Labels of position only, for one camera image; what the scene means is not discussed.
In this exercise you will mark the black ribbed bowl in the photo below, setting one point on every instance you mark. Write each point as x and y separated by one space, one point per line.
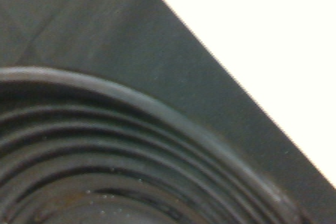
101 157

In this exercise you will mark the white two-tier lazy Susan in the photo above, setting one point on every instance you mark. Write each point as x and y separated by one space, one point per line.
234 62

